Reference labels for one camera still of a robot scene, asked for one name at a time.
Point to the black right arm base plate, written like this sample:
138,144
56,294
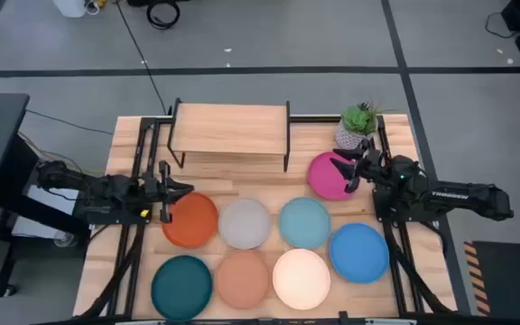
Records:
388,212

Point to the black front frame rail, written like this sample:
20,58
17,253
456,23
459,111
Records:
467,318

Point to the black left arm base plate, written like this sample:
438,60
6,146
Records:
106,217

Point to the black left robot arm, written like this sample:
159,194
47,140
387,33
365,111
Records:
106,187

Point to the white container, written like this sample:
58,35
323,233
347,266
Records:
68,6

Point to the white board under desk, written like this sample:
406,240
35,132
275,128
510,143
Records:
39,225

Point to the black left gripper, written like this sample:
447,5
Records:
165,180

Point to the wooden shelf with black legs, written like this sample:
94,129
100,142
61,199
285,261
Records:
228,128

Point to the pink plate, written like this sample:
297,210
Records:
325,178

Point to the black left table frame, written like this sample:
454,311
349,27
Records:
141,144

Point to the light teal plate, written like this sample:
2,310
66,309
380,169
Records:
305,223

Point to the dark teal plate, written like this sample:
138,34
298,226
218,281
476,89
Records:
181,288

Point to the potted green succulent plant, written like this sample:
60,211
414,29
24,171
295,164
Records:
357,122

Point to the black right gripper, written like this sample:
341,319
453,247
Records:
370,164

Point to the cream plate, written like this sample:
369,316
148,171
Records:
301,279

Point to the orange plate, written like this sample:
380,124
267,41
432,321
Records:
192,223

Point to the terracotta plate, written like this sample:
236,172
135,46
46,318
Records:
242,280

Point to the black right table frame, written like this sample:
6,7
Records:
383,135

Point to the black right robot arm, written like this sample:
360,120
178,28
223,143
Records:
449,196

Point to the black table frame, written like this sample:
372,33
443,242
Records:
383,135
141,144

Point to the blue plate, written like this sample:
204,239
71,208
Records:
359,253

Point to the grey plate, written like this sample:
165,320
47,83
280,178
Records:
244,223

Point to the black mat with hazard stripes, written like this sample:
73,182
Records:
513,275

